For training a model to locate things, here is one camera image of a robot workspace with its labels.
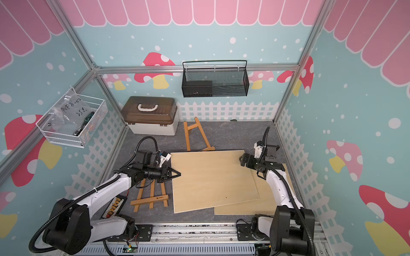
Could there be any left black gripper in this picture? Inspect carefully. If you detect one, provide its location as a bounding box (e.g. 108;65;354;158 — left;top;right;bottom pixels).
143;164;180;183

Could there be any wooden easel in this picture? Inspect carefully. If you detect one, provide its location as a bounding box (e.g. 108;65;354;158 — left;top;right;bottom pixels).
183;117;216;151
130;179;170;213

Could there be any plywood board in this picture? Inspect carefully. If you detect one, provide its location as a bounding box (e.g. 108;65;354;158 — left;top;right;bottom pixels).
214;163;295;215
171;150;259;213

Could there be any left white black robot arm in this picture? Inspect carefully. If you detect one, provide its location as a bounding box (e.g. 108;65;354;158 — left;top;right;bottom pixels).
28;136;181;255

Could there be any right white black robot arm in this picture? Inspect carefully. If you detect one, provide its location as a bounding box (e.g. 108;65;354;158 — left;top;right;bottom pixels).
236;128;317;256

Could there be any brown lid storage box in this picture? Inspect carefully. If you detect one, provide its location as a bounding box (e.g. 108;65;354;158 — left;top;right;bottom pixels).
121;96;179;136

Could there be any black tray of bits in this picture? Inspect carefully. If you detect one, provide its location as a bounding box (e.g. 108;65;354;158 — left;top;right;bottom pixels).
101;195;127;219

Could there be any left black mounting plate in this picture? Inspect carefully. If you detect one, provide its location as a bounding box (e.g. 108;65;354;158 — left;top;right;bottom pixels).
108;224;153;243

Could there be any black mounting plate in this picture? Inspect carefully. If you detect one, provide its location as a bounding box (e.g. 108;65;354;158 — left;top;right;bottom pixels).
108;224;153;243
236;222;256;241

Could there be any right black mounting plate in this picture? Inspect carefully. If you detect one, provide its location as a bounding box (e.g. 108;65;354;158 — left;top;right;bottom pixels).
236;222;256;241

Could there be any black box in basket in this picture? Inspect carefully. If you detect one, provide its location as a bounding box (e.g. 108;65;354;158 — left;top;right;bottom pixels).
182;81;213;98

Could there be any green circuit board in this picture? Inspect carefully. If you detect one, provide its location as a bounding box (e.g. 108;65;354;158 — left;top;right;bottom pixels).
123;246;138;254

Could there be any clear plastic labelled bag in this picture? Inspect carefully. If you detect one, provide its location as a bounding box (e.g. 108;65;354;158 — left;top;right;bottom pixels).
48;89;95;131

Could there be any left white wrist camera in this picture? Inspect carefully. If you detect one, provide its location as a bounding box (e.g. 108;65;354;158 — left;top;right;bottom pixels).
159;151;171;167

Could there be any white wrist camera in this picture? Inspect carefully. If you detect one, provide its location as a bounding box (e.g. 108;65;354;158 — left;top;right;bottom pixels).
159;151;171;167
254;141;264;159

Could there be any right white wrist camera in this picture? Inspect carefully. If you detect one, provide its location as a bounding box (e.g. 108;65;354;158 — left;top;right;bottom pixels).
254;141;264;159

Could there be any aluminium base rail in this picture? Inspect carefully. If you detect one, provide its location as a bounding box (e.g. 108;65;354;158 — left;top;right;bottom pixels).
79;221;270;256

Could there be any black mesh wall basket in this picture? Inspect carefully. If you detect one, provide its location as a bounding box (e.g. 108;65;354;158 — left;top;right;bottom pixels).
182;60;249;98

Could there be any white wire wall basket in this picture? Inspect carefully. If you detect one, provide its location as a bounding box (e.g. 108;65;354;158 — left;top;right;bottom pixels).
36;88;108;148

